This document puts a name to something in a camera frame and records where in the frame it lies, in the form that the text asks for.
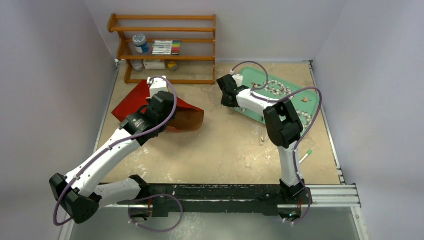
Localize green floral tray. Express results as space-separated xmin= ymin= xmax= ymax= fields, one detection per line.
xmin=228 ymin=66 xmax=324 ymax=128

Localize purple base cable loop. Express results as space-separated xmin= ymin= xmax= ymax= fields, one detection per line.
xmin=128 ymin=193 xmax=184 ymax=233

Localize small clear jar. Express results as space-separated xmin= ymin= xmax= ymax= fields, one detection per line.
xmin=130 ymin=59 xmax=144 ymax=72

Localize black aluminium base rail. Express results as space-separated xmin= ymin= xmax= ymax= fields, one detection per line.
xmin=67 ymin=183 xmax=362 ymax=220

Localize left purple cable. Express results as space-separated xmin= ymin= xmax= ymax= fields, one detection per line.
xmin=52 ymin=76 xmax=179 ymax=227

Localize wooden shelf rack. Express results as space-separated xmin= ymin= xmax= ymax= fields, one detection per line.
xmin=107 ymin=13 xmax=217 ymax=84

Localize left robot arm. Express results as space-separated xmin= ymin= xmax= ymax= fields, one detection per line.
xmin=49 ymin=91 xmax=177 ymax=226

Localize black metal tongs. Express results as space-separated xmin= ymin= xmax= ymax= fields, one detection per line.
xmin=259 ymin=124 xmax=267 ymax=143

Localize white small box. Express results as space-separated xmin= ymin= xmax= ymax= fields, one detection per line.
xmin=143 ymin=59 xmax=166 ymax=70

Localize blue lidded jar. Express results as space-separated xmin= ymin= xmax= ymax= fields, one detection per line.
xmin=132 ymin=34 xmax=149 ymax=54

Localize green white pen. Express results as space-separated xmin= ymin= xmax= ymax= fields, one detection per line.
xmin=299 ymin=149 xmax=313 ymax=164

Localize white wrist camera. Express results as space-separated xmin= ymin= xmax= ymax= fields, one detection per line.
xmin=147 ymin=76 xmax=169 ymax=98
xmin=232 ymin=73 xmax=244 ymax=87

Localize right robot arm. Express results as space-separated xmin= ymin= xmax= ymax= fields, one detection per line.
xmin=216 ymin=74 xmax=311 ymax=204

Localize pack of coloured markers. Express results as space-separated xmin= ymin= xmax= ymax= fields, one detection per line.
xmin=152 ymin=40 xmax=181 ymax=56

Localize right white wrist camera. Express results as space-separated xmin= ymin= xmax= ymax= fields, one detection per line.
xmin=232 ymin=73 xmax=244 ymax=87

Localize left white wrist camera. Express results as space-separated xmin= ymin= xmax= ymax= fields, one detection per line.
xmin=147 ymin=76 xmax=169 ymax=98

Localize red paper bag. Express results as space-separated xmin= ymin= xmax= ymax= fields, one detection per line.
xmin=112 ymin=80 xmax=205 ymax=132

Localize yellow green cube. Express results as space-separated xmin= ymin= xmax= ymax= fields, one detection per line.
xmin=167 ymin=61 xmax=179 ymax=72

